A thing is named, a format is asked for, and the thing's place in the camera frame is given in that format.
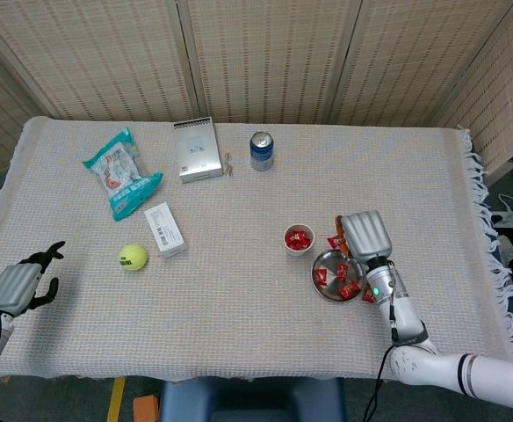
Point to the yellow tennis ball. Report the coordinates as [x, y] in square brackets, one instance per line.
[135, 257]

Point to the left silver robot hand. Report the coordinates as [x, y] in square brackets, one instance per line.
[12, 288]

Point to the teal snack bag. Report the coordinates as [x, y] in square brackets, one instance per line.
[122, 176]

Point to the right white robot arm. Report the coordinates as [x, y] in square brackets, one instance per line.
[406, 316]

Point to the red candy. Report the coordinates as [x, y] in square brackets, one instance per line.
[342, 271]
[348, 290]
[367, 295]
[292, 241]
[320, 276]
[335, 241]
[304, 239]

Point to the silver metal bowl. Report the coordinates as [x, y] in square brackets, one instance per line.
[329, 264]

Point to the beige waffle-weave tablecloth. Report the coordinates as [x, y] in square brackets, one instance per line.
[239, 211]

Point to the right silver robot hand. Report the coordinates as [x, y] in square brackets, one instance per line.
[366, 237]

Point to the orange block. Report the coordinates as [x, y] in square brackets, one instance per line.
[146, 409]

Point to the yellow floor tape strip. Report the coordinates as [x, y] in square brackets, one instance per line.
[116, 400]

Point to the silver grey flat box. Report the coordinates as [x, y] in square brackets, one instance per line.
[197, 151]

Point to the small white barcode box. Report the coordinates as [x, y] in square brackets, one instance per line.
[164, 228]

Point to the small pile of paper clips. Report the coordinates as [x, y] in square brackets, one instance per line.
[229, 169]

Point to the blue soda can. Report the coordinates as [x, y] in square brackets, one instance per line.
[262, 156]

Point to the white paper cup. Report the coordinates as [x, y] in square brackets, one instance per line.
[300, 252]

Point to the white clamp stand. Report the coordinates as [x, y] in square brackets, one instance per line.
[504, 218]

